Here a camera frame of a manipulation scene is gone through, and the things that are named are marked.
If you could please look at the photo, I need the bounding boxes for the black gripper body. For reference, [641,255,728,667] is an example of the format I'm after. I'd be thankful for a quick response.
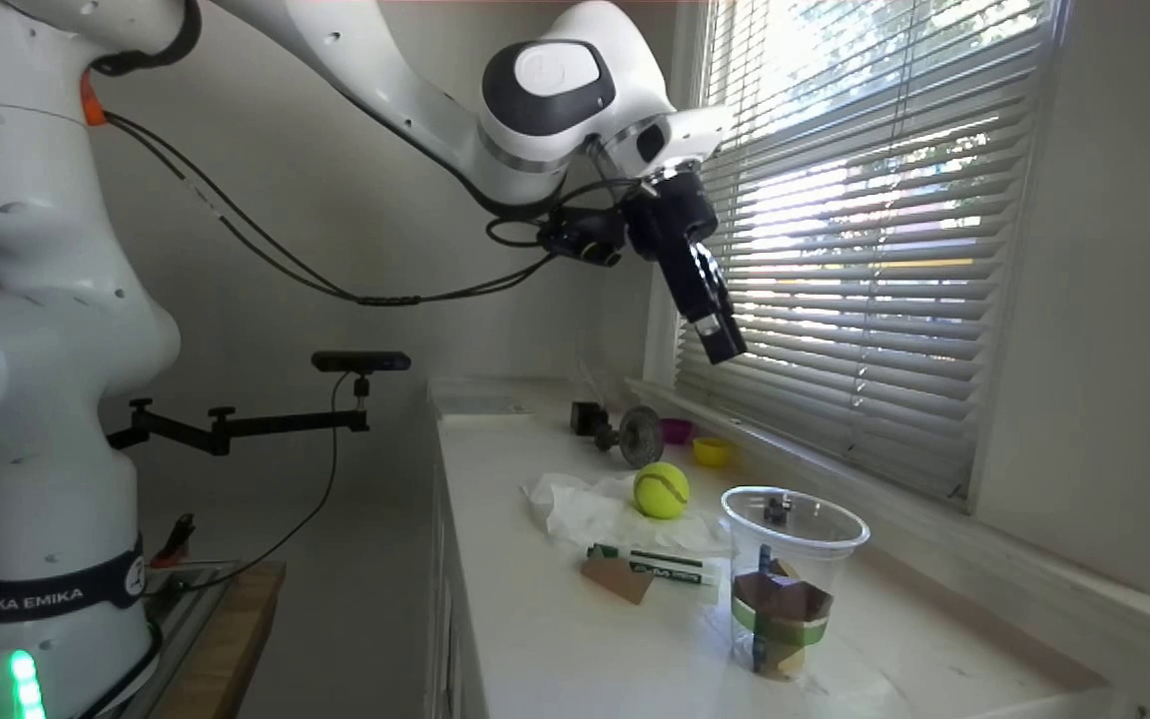
[622,167,723,265]

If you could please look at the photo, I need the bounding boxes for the dumbbell with large disc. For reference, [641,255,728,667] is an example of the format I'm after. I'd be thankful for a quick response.
[596,405,667,473]

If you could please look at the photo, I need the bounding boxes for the yellow bowl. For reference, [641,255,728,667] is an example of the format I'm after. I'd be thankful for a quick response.
[692,434,743,473]

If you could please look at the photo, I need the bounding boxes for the black box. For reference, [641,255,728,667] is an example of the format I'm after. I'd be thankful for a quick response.
[567,397,608,441]

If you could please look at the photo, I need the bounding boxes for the white window blinds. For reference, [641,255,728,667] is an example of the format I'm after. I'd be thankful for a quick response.
[671,0,1071,512]

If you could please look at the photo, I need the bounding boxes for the yellow tennis ball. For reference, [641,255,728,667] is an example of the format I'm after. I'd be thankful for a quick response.
[632,461,696,522]

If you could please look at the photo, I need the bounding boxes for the white cloth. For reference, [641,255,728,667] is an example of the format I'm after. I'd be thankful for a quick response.
[519,469,728,560]

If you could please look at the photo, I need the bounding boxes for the clear plastic cup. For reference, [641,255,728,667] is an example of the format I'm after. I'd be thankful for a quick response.
[715,484,876,689]

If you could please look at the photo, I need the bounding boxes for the brown green-banded block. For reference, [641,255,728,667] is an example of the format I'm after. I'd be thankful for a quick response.
[731,569,837,682]

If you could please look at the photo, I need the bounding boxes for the white counter cabinet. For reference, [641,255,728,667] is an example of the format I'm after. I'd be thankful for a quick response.
[418,381,491,719]

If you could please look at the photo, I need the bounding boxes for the red black clamp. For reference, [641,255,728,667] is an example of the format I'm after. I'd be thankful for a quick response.
[150,512,201,573]

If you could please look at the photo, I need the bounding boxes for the wooden side table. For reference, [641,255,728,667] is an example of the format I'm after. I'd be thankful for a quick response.
[146,556,286,719]

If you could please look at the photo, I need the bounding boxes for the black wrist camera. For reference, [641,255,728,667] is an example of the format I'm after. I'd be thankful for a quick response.
[535,209,634,269]

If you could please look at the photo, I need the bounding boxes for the black bar camera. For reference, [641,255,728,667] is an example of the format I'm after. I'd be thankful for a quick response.
[307,348,415,381]

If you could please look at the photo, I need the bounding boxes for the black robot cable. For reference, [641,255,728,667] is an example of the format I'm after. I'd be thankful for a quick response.
[81,75,639,313]

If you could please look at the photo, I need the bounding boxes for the thin black camera cable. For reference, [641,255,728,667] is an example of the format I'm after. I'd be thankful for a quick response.
[186,373,355,594]

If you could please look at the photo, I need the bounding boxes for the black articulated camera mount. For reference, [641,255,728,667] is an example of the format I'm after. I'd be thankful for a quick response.
[109,397,374,461]

